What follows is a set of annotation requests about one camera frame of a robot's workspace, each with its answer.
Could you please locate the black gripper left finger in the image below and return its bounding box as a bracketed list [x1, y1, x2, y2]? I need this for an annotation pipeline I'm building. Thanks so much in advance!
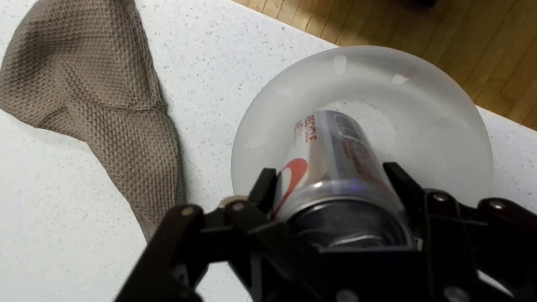
[114, 168, 335, 302]

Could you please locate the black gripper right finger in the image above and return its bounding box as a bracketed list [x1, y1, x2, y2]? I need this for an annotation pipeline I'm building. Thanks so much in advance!
[382, 163, 537, 302]

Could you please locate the silver metal soda can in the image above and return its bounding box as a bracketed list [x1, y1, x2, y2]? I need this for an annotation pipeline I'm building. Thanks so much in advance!
[270, 111, 412, 249]

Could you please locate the frosted translucent plastic bowl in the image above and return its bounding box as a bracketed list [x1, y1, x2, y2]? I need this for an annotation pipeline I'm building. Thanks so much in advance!
[231, 46, 493, 205]

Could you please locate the brown folded dish cloth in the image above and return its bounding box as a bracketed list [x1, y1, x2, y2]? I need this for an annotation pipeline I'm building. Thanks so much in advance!
[0, 0, 184, 237]

